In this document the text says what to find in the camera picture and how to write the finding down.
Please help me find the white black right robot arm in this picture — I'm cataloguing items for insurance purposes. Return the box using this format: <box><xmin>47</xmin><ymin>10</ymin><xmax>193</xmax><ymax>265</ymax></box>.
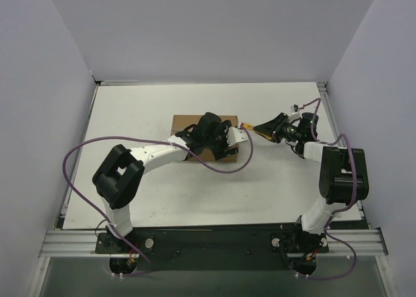
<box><xmin>252</xmin><ymin>112</ymin><xmax>369</xmax><ymax>235</ymax></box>

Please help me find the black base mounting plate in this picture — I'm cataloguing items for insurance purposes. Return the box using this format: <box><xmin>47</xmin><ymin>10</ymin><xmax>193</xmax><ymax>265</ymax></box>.
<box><xmin>95</xmin><ymin>228</ymin><xmax>329</xmax><ymax>274</ymax></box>

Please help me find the yellow utility knife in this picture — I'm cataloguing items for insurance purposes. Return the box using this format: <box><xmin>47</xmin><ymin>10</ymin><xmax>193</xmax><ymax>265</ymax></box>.
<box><xmin>240</xmin><ymin>123</ymin><xmax>272</xmax><ymax>141</ymax></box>

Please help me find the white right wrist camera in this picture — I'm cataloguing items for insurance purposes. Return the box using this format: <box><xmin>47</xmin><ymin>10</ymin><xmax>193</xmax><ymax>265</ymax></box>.
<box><xmin>289</xmin><ymin>104</ymin><xmax>304</xmax><ymax>121</ymax></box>

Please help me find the brown cardboard express box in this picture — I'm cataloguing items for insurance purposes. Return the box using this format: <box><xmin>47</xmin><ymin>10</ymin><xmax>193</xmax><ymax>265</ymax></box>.
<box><xmin>171</xmin><ymin>114</ymin><xmax>238</xmax><ymax>163</ymax></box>

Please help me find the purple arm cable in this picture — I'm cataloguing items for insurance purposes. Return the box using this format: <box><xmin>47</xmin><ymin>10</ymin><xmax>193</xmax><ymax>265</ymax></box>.
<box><xmin>63</xmin><ymin>124</ymin><xmax>254</xmax><ymax>277</ymax></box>
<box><xmin>300</xmin><ymin>97</ymin><xmax>358</xmax><ymax>280</ymax></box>

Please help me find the aluminium front frame rail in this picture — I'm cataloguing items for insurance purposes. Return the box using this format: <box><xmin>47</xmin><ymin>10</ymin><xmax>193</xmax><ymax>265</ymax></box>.
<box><xmin>39</xmin><ymin>229</ymin><xmax>388</xmax><ymax>257</ymax></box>

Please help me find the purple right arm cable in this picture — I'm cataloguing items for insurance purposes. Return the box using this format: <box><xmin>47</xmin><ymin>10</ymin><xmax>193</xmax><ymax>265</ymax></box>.
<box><xmin>300</xmin><ymin>97</ymin><xmax>358</xmax><ymax>280</ymax></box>

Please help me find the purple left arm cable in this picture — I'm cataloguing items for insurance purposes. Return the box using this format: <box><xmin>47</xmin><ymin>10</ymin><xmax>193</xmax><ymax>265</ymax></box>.
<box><xmin>63</xmin><ymin>124</ymin><xmax>254</xmax><ymax>277</ymax></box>

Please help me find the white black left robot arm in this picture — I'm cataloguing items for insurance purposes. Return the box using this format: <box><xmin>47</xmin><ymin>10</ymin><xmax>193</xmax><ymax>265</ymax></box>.
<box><xmin>92</xmin><ymin>112</ymin><xmax>248</xmax><ymax>253</ymax></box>

